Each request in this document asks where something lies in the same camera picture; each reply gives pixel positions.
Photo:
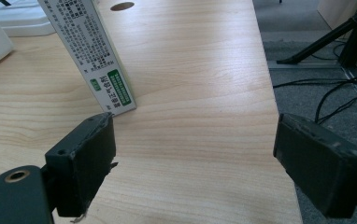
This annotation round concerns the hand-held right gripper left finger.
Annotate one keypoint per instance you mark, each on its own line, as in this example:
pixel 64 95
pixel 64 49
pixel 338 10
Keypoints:
pixel 83 165

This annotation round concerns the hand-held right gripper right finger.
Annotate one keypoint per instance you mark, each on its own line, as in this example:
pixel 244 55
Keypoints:
pixel 320 168

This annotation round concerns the white medicine box green label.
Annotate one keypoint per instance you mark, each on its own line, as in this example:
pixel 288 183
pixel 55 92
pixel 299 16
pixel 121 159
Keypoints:
pixel 89 53

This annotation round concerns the black tripod stand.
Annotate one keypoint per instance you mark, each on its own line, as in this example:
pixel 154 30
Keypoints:
pixel 338 34

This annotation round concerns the beige cabinet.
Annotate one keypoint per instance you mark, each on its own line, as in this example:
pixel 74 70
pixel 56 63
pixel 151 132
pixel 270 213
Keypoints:
pixel 338 12

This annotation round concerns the white flat tray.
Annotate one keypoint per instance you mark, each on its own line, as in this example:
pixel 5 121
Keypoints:
pixel 21 18

